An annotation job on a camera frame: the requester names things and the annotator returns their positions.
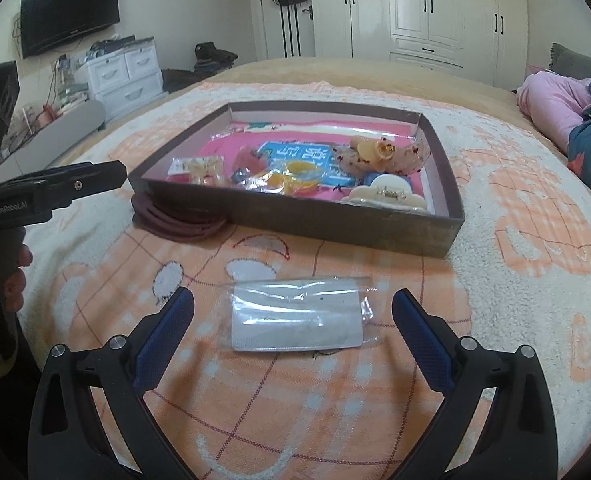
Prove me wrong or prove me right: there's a brown cardboard box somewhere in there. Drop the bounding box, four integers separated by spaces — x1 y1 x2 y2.
126 101 466 260

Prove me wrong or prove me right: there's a white cloud hair claw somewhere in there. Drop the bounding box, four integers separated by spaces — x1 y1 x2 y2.
339 174 427 217

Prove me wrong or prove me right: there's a clear bag with white card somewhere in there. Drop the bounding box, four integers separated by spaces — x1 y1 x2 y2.
216 274 380 354

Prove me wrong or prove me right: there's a black television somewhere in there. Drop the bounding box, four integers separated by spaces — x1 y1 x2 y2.
19 0 122 60

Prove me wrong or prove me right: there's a clear bag of yellow rings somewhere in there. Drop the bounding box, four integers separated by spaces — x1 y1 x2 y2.
234 156 327 197

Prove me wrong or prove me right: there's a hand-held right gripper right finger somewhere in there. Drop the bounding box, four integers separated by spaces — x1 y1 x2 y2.
392 288 559 480

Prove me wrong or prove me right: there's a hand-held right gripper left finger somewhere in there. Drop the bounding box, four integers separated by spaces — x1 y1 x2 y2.
28 287 198 480

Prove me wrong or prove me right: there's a grey pillow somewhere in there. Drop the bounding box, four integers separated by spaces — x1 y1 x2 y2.
547 41 591 82

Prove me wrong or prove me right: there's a small bag of gold clips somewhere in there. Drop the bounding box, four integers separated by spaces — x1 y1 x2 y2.
169 156 227 187

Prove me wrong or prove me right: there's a speckled bow hair claw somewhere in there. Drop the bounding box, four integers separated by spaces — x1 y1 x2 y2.
334 136 432 179

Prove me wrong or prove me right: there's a pink printed sheet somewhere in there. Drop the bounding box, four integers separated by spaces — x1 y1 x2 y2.
209 119 422 192

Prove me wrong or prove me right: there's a beige bedspread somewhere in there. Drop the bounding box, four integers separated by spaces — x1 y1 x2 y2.
0 56 526 181

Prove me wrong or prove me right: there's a white dresser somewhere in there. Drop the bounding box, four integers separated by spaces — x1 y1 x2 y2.
72 36 169 109

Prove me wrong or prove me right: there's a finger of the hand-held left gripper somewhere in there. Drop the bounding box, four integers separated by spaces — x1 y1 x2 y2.
0 159 128 229

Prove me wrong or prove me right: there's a dark clothes pile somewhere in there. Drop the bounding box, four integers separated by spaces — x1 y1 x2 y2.
162 41 239 94

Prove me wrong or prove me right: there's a white door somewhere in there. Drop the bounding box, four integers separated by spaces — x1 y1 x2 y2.
246 0 319 62

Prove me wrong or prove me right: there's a person's left hand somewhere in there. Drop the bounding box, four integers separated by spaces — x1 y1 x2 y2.
13 242 34 274

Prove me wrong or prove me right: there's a white wardrobe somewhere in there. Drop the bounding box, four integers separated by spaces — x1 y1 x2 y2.
314 0 532 92

